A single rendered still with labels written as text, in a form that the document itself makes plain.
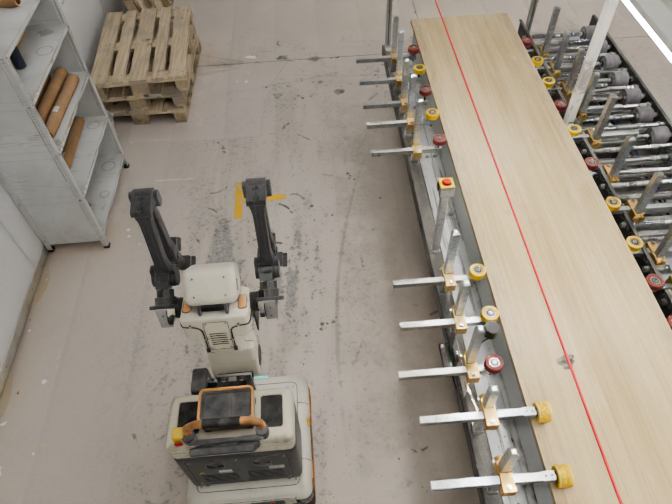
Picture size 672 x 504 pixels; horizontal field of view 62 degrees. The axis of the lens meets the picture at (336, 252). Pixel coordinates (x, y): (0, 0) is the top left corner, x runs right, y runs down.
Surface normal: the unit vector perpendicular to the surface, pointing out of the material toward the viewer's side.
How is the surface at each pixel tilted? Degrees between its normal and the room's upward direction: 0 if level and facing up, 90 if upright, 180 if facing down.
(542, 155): 0
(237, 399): 0
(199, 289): 48
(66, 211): 90
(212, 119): 0
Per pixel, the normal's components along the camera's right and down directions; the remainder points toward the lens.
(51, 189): 0.07, 0.78
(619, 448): -0.04, -0.62
